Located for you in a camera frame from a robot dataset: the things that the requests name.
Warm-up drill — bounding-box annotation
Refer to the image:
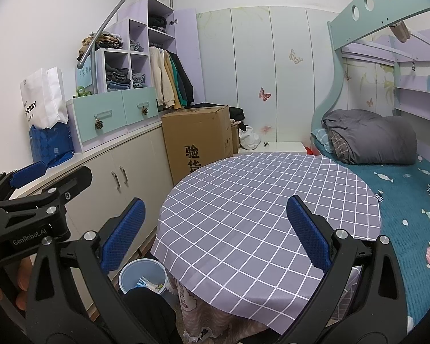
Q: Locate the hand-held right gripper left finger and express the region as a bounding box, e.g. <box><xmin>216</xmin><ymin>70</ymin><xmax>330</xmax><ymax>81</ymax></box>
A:
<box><xmin>24</xmin><ymin>197</ymin><xmax>146</xmax><ymax>344</ymax></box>

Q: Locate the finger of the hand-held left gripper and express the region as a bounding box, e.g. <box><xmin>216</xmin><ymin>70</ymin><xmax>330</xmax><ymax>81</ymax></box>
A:
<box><xmin>0</xmin><ymin>166</ymin><xmax>94</xmax><ymax>223</ymax></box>
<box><xmin>0</xmin><ymin>161</ymin><xmax>54</xmax><ymax>206</ymax></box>

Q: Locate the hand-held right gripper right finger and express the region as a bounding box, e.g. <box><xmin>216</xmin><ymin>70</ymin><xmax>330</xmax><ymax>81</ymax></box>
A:
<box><xmin>286</xmin><ymin>195</ymin><xmax>414</xmax><ymax>344</ymax></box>

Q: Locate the light blue plastic bin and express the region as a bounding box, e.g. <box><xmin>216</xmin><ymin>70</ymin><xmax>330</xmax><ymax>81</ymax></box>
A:
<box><xmin>119</xmin><ymin>259</ymin><xmax>176</xmax><ymax>307</ymax></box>

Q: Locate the person's left hand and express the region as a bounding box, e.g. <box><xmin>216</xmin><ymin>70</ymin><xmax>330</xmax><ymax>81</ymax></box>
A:
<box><xmin>0</xmin><ymin>258</ymin><xmax>34</xmax><ymax>310</ymax></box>

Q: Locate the blue plastic bag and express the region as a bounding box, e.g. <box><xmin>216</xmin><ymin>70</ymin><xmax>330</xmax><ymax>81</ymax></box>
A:
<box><xmin>29</xmin><ymin>122</ymin><xmax>75</xmax><ymax>168</ymax></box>

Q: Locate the white low cabinet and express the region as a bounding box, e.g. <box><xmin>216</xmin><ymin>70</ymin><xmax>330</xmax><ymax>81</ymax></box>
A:
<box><xmin>11</xmin><ymin>120</ymin><xmax>174</xmax><ymax>316</ymax></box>

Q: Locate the wide teal drawer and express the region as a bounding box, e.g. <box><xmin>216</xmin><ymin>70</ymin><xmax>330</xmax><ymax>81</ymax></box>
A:
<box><xmin>73</xmin><ymin>97</ymin><xmax>126</xmax><ymax>142</ymax></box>

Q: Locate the white paper bag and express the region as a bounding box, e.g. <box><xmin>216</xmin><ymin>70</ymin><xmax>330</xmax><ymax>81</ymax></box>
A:
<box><xmin>19</xmin><ymin>67</ymin><xmax>69</xmax><ymax>130</ymax></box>

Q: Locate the person's dark clothing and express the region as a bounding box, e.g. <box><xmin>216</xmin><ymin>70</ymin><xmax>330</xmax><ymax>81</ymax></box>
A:
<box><xmin>124</xmin><ymin>288</ymin><xmax>183</xmax><ymax>344</ymax></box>

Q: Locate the red and white step box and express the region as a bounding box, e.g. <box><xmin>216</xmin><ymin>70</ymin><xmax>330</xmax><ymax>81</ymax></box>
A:
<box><xmin>236</xmin><ymin>141</ymin><xmax>321</xmax><ymax>157</ymax></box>

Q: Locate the grey plaid pillow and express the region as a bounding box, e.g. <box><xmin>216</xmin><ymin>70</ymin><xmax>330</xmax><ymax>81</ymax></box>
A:
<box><xmin>328</xmin><ymin>131</ymin><xmax>352</xmax><ymax>160</ymax></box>

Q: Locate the blue plaid pillow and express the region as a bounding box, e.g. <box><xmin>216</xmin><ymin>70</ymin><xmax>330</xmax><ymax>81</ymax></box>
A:
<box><xmin>311</xmin><ymin>129</ymin><xmax>334</xmax><ymax>153</ymax></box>

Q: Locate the narrow teal drawer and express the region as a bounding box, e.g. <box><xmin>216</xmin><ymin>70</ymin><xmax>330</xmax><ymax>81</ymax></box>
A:
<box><xmin>122</xmin><ymin>87</ymin><xmax>159</xmax><ymax>125</ymax></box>

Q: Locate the teal panel with handwriting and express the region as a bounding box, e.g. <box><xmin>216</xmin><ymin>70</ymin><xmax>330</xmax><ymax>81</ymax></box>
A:
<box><xmin>75</xmin><ymin>65</ymin><xmax>94</xmax><ymax>92</ymax></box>

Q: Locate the teal candy print bedsheet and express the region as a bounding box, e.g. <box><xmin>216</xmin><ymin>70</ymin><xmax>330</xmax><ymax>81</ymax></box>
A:
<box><xmin>313</xmin><ymin>141</ymin><xmax>430</xmax><ymax>334</ymax></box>

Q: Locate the white plastic bag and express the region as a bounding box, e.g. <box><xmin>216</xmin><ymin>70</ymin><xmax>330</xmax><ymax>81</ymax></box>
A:
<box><xmin>239</xmin><ymin>125</ymin><xmax>261</xmax><ymax>150</ymax></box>

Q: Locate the folded dark jeans stack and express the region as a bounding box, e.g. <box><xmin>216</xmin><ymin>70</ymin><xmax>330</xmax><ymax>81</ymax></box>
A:
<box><xmin>105</xmin><ymin>64</ymin><xmax>131</xmax><ymax>91</ymax></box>

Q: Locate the grey quilt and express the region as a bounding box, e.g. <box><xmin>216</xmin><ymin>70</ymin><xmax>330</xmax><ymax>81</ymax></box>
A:
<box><xmin>322</xmin><ymin>109</ymin><xmax>418</xmax><ymax>165</ymax></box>

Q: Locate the small cardboard box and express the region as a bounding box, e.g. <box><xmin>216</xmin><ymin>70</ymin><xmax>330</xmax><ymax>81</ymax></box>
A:
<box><xmin>231</xmin><ymin>124</ymin><xmax>241</xmax><ymax>155</ymax></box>

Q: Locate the tall cardboard box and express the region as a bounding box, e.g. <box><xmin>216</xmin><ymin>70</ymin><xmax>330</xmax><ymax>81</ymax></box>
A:
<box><xmin>161</xmin><ymin>105</ymin><xmax>234</xmax><ymax>187</ymax></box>

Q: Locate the cream hanging jacket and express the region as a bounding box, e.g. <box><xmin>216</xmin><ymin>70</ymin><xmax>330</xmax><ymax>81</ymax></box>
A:
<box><xmin>148</xmin><ymin>47</ymin><xmax>176</xmax><ymax>109</ymax></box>

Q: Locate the brown clothes pile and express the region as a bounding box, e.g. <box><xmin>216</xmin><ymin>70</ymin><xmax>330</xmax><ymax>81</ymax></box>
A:
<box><xmin>77</xmin><ymin>33</ymin><xmax>124</xmax><ymax>61</ymax></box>

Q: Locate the teal hanging garment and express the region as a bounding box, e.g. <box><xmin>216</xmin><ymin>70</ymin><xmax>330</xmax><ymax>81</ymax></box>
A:
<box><xmin>173</xmin><ymin>55</ymin><xmax>186</xmax><ymax>103</ymax></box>

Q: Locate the black hanging coat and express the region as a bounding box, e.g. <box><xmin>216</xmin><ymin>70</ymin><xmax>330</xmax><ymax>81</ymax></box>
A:
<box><xmin>170</xmin><ymin>52</ymin><xmax>195</xmax><ymax>106</ymax></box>

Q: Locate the folded black garment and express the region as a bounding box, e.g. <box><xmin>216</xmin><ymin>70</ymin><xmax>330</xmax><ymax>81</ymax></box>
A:
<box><xmin>148</xmin><ymin>15</ymin><xmax>167</xmax><ymax>31</ymax></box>

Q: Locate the pale sliding wardrobe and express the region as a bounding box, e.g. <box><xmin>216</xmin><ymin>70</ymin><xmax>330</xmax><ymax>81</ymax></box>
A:
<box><xmin>195</xmin><ymin>5</ymin><xmax>339</xmax><ymax>144</ymax></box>

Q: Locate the purple cube shelf unit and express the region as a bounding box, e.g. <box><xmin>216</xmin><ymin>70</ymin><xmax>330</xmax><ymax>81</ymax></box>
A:
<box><xmin>95</xmin><ymin>0</ymin><xmax>206</xmax><ymax>110</ymax></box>

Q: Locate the brown hanging item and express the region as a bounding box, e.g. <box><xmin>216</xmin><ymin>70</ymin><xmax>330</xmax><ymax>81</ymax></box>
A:
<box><xmin>390</xmin><ymin>21</ymin><xmax>411</xmax><ymax>42</ymax></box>

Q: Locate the teal bunk bed frame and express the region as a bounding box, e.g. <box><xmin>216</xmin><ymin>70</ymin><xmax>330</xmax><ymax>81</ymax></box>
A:
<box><xmin>310</xmin><ymin>0</ymin><xmax>430</xmax><ymax>151</ymax></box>

